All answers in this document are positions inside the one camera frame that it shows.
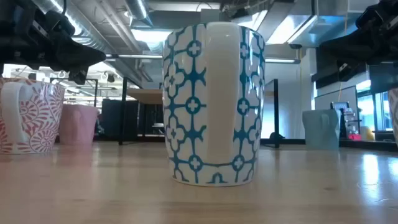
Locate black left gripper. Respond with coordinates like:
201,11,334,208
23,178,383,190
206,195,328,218
0,0,107,85

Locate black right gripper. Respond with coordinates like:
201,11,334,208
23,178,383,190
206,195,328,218
319,0,398,82

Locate plain pink mug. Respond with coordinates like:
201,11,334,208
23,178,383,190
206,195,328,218
58,104,100,146

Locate white mug red floral pattern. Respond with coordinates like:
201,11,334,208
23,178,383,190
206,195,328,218
0,77,66,155

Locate plain light blue mug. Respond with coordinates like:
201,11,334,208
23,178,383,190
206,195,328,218
302,109,341,151

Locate white mug pink pattern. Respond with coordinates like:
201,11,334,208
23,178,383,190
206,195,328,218
387,88,398,147

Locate white mug blue lattice pattern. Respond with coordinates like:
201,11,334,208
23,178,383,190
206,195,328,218
162,21,266,187

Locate long ceiling light tube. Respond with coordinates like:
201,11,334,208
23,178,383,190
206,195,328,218
264,57,301,65
105,54,163,60

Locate black mesh crate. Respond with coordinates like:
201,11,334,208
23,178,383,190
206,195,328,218
330,101,361,140

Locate black cabinet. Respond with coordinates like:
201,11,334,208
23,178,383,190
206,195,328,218
101,98,139,141

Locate wooden shelf black metal legs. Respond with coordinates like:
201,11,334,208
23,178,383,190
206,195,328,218
118,76,280,149

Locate yellow round object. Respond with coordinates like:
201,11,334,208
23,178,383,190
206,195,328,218
360,126,376,141

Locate grey ceiling box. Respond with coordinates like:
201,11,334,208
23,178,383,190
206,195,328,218
200,8,222,23

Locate large silver ventilation duct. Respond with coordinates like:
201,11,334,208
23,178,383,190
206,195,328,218
30,0,144,88

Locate small silver ventilation duct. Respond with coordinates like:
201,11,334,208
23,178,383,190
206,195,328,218
124,0,154,27

